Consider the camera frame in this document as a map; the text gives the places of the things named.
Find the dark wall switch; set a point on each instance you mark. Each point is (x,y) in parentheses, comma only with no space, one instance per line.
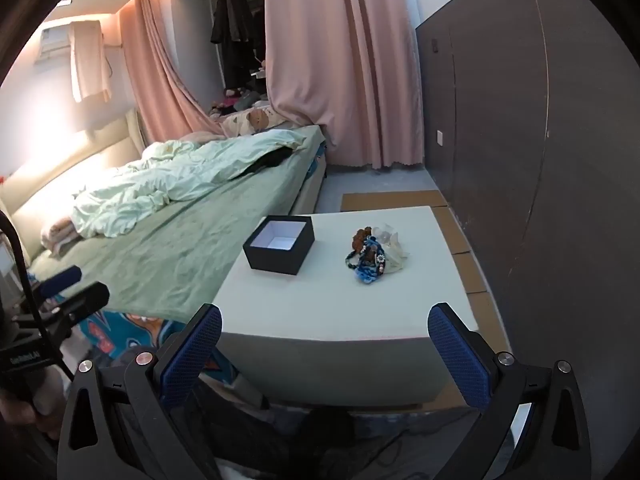
(435,45)

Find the hanging dark clothes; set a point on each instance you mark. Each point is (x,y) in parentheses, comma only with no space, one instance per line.
(232,25)

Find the pale green duvet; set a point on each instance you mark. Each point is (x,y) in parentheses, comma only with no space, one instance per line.
(150,195)

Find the white air conditioner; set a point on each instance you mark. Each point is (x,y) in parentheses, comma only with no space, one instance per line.
(52,42)

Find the white bed base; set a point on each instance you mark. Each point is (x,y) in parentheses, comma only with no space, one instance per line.
(310,185)

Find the green bed sheet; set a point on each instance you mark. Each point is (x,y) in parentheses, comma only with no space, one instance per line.
(200,240)

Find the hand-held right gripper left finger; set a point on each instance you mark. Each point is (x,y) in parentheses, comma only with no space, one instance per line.
(192,360)

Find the black jewelry box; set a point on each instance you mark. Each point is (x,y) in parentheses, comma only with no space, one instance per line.
(277,247)

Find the beige towel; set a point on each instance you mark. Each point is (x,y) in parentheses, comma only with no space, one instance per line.
(90,60)

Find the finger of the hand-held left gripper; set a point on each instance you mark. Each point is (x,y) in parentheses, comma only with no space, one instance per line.
(62,280)
(85,300)

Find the teal cartoon print blanket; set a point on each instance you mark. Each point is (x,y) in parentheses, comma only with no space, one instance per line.
(130,330)

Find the bear print pillow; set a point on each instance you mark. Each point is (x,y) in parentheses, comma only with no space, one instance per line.
(250,120)

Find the person's left hand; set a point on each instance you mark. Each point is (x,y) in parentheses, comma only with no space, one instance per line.
(47,400)

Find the pink curtain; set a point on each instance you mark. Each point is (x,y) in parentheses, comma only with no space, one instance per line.
(340,60)
(160,85)

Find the white square table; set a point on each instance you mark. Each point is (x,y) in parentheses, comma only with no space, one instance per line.
(325,310)

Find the pink pillow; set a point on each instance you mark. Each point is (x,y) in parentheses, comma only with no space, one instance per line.
(55,234)

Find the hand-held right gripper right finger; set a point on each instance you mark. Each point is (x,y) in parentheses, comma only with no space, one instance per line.
(460,360)

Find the flat brown cardboard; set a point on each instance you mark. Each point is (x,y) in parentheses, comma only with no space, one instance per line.
(470,280)

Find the beige headboard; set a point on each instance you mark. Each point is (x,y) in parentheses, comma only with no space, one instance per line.
(75,160)

